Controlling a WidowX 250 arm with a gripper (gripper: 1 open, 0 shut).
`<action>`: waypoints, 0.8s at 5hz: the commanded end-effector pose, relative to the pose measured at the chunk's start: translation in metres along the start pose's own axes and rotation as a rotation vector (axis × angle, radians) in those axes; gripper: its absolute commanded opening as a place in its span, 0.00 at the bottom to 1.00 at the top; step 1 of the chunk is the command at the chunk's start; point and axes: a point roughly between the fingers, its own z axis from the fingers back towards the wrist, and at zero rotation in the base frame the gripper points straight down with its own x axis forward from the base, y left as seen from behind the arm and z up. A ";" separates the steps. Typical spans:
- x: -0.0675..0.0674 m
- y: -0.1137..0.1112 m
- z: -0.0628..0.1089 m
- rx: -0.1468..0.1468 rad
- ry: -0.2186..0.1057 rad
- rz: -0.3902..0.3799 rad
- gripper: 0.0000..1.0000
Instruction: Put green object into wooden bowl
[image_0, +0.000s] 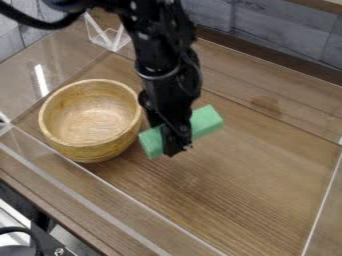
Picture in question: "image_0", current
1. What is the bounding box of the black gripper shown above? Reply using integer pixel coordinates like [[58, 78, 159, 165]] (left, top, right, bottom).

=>
[[134, 49, 203, 158]]

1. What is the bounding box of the black metal table bracket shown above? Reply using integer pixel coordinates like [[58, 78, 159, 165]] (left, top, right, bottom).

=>
[[31, 222, 78, 256]]

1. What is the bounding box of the black cable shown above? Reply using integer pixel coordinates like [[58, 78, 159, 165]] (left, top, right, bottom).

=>
[[0, 227, 43, 256]]

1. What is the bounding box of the clear acrylic corner bracket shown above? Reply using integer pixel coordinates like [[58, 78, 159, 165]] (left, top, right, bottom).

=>
[[84, 13, 131, 52]]

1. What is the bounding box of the clear acrylic tray wall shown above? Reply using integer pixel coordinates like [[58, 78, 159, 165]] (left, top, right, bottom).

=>
[[0, 23, 342, 256]]

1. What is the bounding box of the green rectangular block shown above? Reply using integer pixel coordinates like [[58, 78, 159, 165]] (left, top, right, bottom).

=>
[[139, 105, 225, 160]]

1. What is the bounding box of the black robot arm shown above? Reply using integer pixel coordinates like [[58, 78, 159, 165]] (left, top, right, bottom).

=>
[[0, 0, 203, 157]]

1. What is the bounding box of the wooden bowl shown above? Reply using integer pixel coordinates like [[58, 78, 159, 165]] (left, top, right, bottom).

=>
[[38, 79, 142, 163]]

